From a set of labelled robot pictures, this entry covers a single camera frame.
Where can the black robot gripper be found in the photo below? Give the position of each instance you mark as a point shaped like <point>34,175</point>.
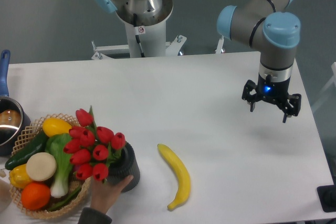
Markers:
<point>272,92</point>

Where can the black ribbed vase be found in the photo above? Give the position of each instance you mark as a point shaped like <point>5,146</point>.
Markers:
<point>127,165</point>

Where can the red tulip bouquet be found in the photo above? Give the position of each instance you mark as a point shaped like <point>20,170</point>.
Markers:
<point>93,148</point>

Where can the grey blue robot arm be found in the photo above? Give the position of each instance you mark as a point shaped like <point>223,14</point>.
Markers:
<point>266,26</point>

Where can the grey sleeved forearm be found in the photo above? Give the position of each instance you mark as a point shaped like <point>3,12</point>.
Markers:
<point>92,216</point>

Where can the person's hand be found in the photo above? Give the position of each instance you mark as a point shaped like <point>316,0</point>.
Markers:
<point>104,195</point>

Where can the black device at edge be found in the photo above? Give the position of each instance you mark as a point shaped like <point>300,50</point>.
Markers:
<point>327,197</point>

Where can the yellow banana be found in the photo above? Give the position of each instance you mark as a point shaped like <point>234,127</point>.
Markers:
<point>182,176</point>

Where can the green bok choy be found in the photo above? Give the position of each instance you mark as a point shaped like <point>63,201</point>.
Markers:
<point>55,146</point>

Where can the yellow lemon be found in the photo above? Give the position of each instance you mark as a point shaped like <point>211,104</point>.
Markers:
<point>55,126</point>

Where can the dark green cucumber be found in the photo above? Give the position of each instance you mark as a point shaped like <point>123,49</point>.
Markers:
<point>36,145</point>

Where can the green chili pepper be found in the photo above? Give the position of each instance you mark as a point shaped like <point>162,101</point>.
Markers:
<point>65,201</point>

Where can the woven wicker basket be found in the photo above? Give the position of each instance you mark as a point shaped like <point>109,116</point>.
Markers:
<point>76,203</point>

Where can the round beige bun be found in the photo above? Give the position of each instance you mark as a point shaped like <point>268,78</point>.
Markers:
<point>41,166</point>

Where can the orange fruit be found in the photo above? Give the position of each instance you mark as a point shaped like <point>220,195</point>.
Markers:
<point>35,196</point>

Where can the yellow bell pepper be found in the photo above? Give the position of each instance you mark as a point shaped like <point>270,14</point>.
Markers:
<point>19,178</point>

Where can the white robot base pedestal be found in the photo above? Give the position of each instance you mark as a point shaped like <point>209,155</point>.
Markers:
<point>145,25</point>

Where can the blue handled saucepan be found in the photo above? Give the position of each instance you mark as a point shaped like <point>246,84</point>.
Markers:
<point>13,118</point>

